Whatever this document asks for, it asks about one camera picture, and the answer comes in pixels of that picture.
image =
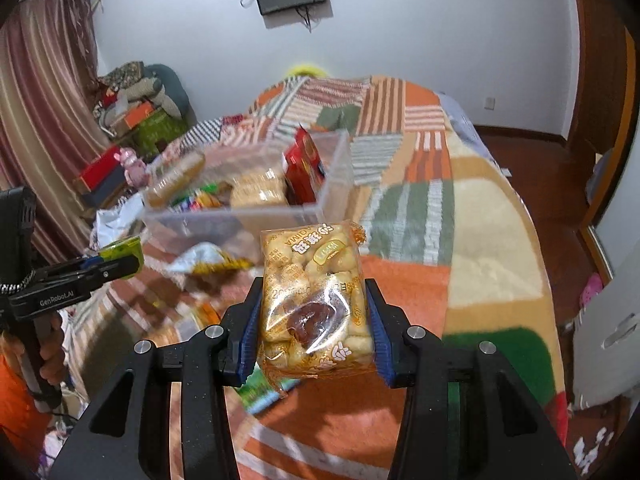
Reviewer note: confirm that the orange cardboard box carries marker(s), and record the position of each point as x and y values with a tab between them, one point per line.
137	116

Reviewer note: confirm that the person's left hand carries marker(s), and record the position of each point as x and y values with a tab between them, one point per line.
52	355

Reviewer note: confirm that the clear plastic container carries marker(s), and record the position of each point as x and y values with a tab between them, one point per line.
225	225

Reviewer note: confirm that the long green snack packet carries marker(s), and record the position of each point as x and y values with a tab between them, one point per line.
192	202

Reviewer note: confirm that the small green snack packet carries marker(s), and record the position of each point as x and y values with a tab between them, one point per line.
265	390
122	251

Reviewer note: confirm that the square brown cake packet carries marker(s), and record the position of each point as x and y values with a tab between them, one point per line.
255	190

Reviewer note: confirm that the white yellow snack packet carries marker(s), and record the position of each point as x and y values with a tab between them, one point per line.
210	260

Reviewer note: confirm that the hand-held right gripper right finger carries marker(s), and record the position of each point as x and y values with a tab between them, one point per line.
381	355

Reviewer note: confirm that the red snack packet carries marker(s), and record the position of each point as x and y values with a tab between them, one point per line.
300	165

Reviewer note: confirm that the checkered patchwork quilt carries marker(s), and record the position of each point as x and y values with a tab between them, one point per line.
210	132

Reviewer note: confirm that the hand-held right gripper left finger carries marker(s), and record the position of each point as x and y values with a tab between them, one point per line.
247	345

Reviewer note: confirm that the striped brown curtain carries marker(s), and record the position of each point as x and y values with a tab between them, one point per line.
45	110

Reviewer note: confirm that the white printed bed sheet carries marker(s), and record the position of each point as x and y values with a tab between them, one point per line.
462	120

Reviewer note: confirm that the pink slipper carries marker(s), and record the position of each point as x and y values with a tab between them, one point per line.
593	291

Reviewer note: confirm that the white plastic bag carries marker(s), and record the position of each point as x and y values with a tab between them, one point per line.
117	222

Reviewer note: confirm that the floral cloth bundle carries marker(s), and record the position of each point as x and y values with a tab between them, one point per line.
122	75

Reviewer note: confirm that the small biscuit bag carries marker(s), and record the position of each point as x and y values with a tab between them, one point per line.
310	280

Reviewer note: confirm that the pink plush toy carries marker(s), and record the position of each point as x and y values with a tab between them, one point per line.
132	166

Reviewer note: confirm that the wooden door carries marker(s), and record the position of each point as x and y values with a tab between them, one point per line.
600	50

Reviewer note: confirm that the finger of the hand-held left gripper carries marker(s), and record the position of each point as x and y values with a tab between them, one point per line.
92	261
107	272

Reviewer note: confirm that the white pink sliding wardrobe door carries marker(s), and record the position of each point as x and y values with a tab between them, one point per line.
620	200

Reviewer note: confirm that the long brown cake packet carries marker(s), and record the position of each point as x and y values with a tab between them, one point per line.
175	180

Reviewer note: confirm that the grey stuffed toy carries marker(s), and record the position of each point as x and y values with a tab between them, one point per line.
167	90

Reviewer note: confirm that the striped patchwork blanket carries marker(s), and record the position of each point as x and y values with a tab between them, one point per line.
425	200

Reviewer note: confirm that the red box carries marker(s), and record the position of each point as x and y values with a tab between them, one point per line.
100	170

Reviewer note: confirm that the dark box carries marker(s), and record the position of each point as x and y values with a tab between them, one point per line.
102	194

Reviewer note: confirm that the white cabinet with stickers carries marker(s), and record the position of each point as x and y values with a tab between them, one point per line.
610	350

